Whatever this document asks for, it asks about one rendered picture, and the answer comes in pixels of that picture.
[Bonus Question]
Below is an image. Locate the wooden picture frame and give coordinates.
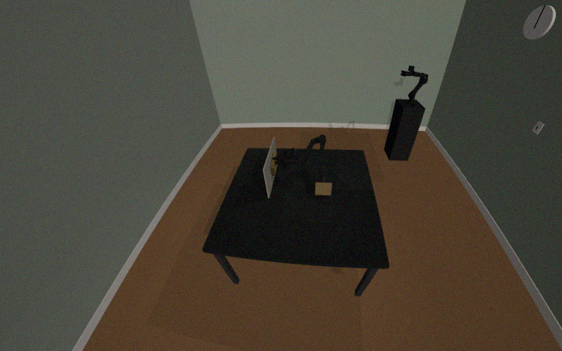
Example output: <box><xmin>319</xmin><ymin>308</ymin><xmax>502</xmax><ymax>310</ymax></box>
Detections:
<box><xmin>271</xmin><ymin>152</ymin><xmax>277</xmax><ymax>176</ymax></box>

